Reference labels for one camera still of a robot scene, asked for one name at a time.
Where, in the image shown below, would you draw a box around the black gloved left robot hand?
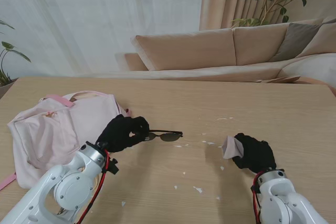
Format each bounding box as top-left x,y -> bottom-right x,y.
94,115 -> 151,154

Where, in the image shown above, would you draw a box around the arm red cable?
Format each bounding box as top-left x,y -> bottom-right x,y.
250,170 -> 265,224
75,149 -> 111,224

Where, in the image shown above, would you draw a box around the grey brown sofa cushion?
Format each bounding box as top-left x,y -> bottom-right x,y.
269,22 -> 325,62

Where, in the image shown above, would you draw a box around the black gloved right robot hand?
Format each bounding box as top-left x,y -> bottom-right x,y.
230,133 -> 278,175

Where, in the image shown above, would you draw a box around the white sheer curtain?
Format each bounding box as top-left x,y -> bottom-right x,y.
0,0 -> 205,78

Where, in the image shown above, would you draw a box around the broad leaf green plant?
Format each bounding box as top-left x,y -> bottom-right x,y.
0,19 -> 32,87

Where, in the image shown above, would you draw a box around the right arm red cable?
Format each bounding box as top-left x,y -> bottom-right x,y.
250,170 -> 265,224

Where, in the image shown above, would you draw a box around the flat wooden tray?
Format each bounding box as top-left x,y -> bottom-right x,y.
253,75 -> 301,84

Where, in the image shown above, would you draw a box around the dark sunglasses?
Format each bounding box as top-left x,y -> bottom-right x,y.
143,129 -> 184,142

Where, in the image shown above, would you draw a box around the beige sofa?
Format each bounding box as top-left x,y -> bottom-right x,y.
114,16 -> 336,88

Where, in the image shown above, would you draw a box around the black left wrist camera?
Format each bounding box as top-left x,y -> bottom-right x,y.
107,157 -> 119,175

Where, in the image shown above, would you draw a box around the beige pink glasses pouch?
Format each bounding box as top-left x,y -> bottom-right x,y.
220,135 -> 245,161

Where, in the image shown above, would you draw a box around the white sofa cushion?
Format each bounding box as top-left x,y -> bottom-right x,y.
278,52 -> 336,88

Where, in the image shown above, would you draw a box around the left arm red cable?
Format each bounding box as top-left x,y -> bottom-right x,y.
75,149 -> 111,224

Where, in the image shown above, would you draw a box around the pale pink backpack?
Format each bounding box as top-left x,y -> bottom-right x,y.
0,90 -> 132,190

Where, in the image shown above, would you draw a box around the beige pleated curtain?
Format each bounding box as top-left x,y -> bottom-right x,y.
198,0 -> 289,31

